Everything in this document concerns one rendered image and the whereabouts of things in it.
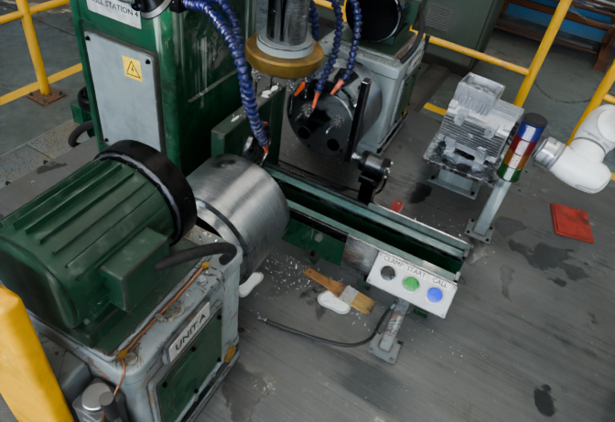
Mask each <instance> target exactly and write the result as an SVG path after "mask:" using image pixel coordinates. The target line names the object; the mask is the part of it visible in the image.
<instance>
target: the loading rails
mask: <svg viewBox="0 0 615 422"><path fill-rule="evenodd" d="M263 170H265V171H266V172H267V173H268V174H269V175H270V176H271V177H272V178H273V179H274V181H275V182H276V183H277V182H278V181H280V180H281V181H282V185H281V186H280V187H279V188H280V189H281V190H282V191H283V193H284V195H285V197H286V201H287V204H288V208H289V212H290V223H289V226H288V229H287V231H286V233H285V234H284V235H283V237H282V238H281V239H282V240H284V241H286V242H288V243H291V244H293V245H294V246H296V247H299V248H301V249H303V250H305V251H306V252H305V254H304V257H303V260H305V261H307V262H309V263H311V264H312V265H316V264H317V262H318V260H319V259H320V258H322V259H324V260H326V261H328V262H330V263H332V264H334V265H337V266H339V267H340V270H341V271H343V272H345V273H347V274H349V275H351V276H355V277H357V278H358V279H357V282H356V286H358V287H362V288H364V289H366V290H368V291H369V290H370V289H371V287H372V285H370V284H368V283H366V279H367V277H368V275H369V273H370V271H371V269H372V266H373V263H374V261H375V259H376V257H377V255H378V253H379V251H380V252H383V253H385V254H388V255H390V256H392V257H394V258H396V259H398V260H401V261H403V262H405V263H407V264H409V265H412V266H414V267H416V268H418V269H421V270H423V271H425V272H427V273H429V274H431V275H433V276H436V277H438V278H441V279H443V280H445V281H447V282H449V283H451V284H453V285H455V286H456V285H457V283H458V281H459V277H460V274H461V273H460V272H459V271H460V269H461V267H462V266H463V264H464V262H465V260H466V258H467V256H468V253H469V248H470V246H471V243H467V242H465V241H462V240H460V239H459V238H456V237H454V236H452V235H449V234H447V233H443V232H441V231H439V230H437V229H435V228H432V227H430V226H428V225H425V224H423V223H422V222H418V221H416V220H413V219H411V218H409V217H406V216H404V215H402V214H400V213H398V212H395V211H392V210H389V209H387V208H385V207H383V206H381V205H379V204H376V203H374V202H372V201H370V203H369V204H367V203H365V202H362V201H360V200H356V199H354V198H353V197H350V196H348V195H346V194H343V193H341V192H339V191H336V190H334V189H331V188H329V187H327V186H324V185H322V184H320V183H317V182H316V181H314V180H311V179H308V178H305V177H303V176H301V175H298V174H297V173H295V172H292V171H290V170H288V169H285V168H282V167H279V166H278V165H276V164H273V163H271V162H269V161H266V162H265V166H264V167H263Z"/></svg>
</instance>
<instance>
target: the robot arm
mask: <svg viewBox="0 0 615 422"><path fill-rule="evenodd" d="M519 125H520V123H518V122H516V123H515V124H514V126H513V128H512V130H511V132H510V133H509V135H508V137H507V139H506V141H505V143H506V144H507V145H508V146H509V145H510V143H511V142H512V140H513V137H514V135H515V133H516V131H517V129H518V127H519ZM614 147H615V105H611V104H605V105H601V106H600V107H598V108H596V109H595V110H593V111H592V112H591V113H590V114H589V115H588V116H587V117H586V118H585V120H584V121H583V122H582V124H581V125H580V127H579V128H578V130H577V131H576V133H575V135H574V138H573V140H572V142H571V143H570V144H569V145H568V146H566V145H565V144H563V143H561V142H559V141H557V140H556V139H554V138H553V137H551V136H549V137H548V138H547V139H546V136H544V135H541V137H540V139H539V141H538V143H537V145H536V147H535V148H534V151H533V153H532V155H531V156H530V157H534V158H533V162H535V163H536V164H538V165H540V166H542V167H543V168H545V169H547V170H549V171H550V172H552V173H553V174H554V175H555V176H556V177H557V178H558V179H560V180H561V181H563V182H565V183H566V184H567V185H569V186H571V187H573V188H575V189H579V190H582V191H584V192H587V193H591V194H593V193H597V192H599V191H601V190H602V189H604V188H605V186H606V185H607V184H608V182H609V181H610V178H611V173H610V170H609V169H608V167H607V166H606V165H605V164H603V163H602V161H603V158H604V157H605V156H606V154H607V153H608V152H609V151H610V150H612V149H613V148H614Z"/></svg>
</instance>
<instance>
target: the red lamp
mask: <svg viewBox="0 0 615 422"><path fill-rule="evenodd" d="M537 143H538V141H537V142H529V141H526V140H523V139H522V138H521V137H519V136H518V135H517V134H516V133H515V135H514V137H513V139H512V142H511V143H510V149H511V150H512V151H513V152H515V153H516V154H519V155H522V156H530V155H532V153H533V151H534V148H535V147H536V145H537Z"/></svg>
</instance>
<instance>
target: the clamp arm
mask: <svg viewBox="0 0 615 422"><path fill-rule="evenodd" d="M371 85H372V79H369V78H366V77H365V78H364V79H363V80H362V81H361V84H360V85H359V86H358V90H359V95H358V99H357V103H356V108H355V112H354V116H353V121H352V125H351V132H350V134H349V135H348V137H347V140H349V142H348V145H347V150H346V155H345V158H344V162H347V163H349V164H350V163H351V161H352V160H354V159H355V157H356V156H357V153H356V148H357V144H358V140H359V136H360V131H361V125H362V120H363V116H364V113H365V108H366V104H367V101H368V96H369V92H370V89H371ZM354 153H356V154H354ZM353 156H355V157H353ZM354 161H355V160H354Z"/></svg>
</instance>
